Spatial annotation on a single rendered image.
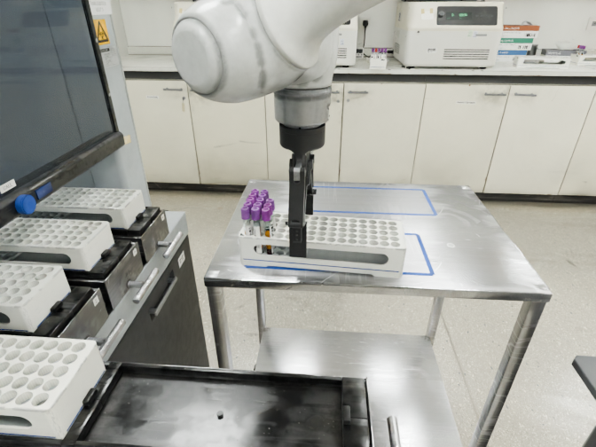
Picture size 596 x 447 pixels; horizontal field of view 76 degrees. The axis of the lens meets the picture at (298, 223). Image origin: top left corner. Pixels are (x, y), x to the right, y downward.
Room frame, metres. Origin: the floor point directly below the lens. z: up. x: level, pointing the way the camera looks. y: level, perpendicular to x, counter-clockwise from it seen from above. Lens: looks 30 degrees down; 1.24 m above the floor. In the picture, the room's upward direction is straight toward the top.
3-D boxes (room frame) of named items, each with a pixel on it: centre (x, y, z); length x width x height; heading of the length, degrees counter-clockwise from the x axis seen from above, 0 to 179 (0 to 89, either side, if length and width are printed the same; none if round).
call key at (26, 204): (0.52, 0.41, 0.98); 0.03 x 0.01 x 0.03; 176
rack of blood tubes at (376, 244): (0.61, -0.05, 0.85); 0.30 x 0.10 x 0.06; 82
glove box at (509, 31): (2.93, -1.50, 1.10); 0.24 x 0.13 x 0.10; 84
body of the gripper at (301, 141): (0.62, -0.01, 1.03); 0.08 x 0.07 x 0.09; 172
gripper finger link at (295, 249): (0.57, 0.00, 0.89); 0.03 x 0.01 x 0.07; 82
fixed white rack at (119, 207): (0.78, 0.52, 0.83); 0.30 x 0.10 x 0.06; 86
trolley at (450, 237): (0.75, -0.15, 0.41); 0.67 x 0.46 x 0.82; 86
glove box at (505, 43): (2.93, -1.48, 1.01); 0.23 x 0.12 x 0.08; 85
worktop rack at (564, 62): (2.61, -1.53, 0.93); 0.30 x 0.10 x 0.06; 78
